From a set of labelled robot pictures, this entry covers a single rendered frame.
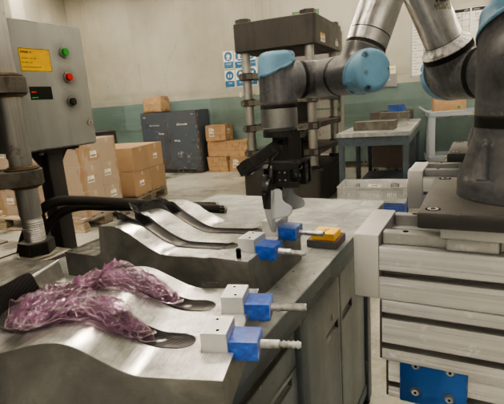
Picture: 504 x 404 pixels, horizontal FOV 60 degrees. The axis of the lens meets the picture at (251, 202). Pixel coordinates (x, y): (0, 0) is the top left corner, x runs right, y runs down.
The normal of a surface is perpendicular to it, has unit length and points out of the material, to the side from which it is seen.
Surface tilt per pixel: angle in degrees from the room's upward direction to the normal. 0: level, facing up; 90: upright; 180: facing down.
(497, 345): 90
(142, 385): 90
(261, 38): 90
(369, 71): 90
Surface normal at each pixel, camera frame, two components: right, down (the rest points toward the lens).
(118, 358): 0.37, -0.88
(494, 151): -0.84, -0.13
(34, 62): 0.88, 0.04
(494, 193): -0.82, 0.18
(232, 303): -0.18, 0.23
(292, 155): -0.46, 0.23
